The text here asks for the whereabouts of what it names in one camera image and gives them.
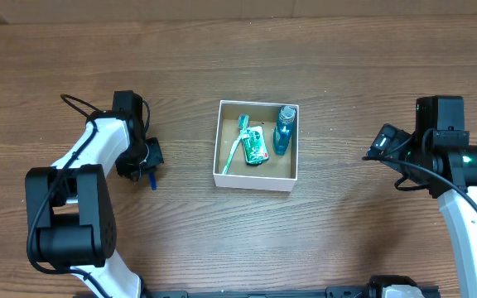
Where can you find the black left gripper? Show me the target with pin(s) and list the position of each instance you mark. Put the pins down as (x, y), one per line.
(140, 164)

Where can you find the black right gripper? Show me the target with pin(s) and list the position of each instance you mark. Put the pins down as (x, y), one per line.
(398, 161)

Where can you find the blue disposable razor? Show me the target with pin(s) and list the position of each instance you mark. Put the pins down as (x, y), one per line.
(152, 181)

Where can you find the blue mouthwash bottle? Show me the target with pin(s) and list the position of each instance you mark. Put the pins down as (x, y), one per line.
(283, 130)

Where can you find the green toothbrush with cap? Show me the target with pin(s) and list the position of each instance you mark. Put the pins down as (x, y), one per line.
(243, 121)

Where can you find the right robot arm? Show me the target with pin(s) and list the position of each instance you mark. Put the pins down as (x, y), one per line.
(439, 158)

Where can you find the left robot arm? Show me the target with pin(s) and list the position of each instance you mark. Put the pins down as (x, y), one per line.
(70, 217)

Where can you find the white cardboard box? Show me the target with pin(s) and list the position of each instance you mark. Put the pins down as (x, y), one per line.
(278, 173)

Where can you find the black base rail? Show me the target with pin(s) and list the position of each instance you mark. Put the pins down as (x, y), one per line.
(378, 286)

